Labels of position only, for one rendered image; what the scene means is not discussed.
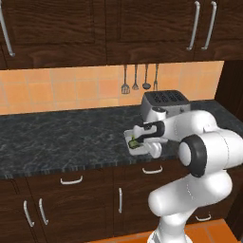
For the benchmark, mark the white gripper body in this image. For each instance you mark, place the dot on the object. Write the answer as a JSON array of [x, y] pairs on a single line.
[[157, 150]]

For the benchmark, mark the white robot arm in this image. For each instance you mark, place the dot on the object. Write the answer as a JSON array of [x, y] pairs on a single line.
[[202, 152]]

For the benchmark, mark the white vegetable container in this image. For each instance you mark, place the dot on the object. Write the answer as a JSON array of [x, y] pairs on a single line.
[[140, 151]]

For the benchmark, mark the green cucumber piece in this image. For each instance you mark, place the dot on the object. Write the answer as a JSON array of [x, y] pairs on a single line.
[[133, 143]]

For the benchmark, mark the dark wood drawer front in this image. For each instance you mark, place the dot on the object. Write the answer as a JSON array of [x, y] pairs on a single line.
[[95, 182], [133, 172]]

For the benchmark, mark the silver four-slot toaster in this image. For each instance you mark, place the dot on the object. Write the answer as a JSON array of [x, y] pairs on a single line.
[[164, 102]]

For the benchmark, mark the dark wood base cupboard door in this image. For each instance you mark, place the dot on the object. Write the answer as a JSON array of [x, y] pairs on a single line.
[[79, 215], [12, 215], [136, 209]]

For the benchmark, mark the grey hanging ladle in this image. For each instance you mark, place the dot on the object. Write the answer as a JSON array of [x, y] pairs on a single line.
[[145, 83]]

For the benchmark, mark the grey hanging fork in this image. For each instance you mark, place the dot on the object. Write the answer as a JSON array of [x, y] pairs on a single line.
[[156, 80]]

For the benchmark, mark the grey hanging slotted spatula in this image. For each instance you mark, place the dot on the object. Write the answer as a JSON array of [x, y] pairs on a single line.
[[125, 85]]

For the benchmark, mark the dark wood tall cupboard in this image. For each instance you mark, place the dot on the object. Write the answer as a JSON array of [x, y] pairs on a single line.
[[231, 88]]

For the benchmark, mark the dark wood wall cupboard door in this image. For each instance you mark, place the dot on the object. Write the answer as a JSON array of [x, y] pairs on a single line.
[[148, 28], [53, 28], [229, 28]]

